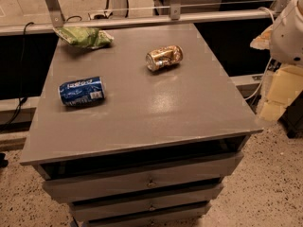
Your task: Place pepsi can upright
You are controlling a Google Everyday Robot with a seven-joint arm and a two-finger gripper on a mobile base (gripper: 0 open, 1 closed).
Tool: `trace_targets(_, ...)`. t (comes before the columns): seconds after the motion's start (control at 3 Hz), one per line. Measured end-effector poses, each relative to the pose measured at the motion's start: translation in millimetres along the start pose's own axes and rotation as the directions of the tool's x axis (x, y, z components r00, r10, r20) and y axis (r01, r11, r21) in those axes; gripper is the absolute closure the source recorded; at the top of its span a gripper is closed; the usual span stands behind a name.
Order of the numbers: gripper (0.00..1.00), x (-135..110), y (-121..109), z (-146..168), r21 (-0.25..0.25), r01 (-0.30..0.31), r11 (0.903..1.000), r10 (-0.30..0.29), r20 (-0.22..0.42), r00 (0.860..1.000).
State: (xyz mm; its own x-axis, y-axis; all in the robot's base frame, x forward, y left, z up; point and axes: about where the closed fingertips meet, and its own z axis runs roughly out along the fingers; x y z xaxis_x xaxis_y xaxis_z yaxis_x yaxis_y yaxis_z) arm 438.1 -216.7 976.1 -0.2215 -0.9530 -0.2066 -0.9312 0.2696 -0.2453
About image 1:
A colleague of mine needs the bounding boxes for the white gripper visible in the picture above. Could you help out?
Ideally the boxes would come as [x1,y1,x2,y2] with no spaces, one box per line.
[250,0,303,121]

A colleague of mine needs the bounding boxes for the blue pepsi can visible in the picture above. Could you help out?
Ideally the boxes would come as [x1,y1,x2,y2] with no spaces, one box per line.
[58,77,105,106]

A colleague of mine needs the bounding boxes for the gold crushed can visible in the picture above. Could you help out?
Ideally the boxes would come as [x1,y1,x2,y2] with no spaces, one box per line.
[146,45,183,72]

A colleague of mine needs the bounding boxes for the grey metal railing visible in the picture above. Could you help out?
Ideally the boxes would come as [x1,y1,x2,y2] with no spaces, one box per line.
[0,0,291,36]

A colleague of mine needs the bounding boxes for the grey drawer cabinet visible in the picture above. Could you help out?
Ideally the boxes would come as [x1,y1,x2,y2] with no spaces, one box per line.
[20,24,259,227]

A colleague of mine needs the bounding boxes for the green chip bag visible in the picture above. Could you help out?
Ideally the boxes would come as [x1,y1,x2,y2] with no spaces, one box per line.
[54,26,114,49]

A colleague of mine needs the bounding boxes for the black cable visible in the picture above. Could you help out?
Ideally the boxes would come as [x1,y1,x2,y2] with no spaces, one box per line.
[0,21,35,134]

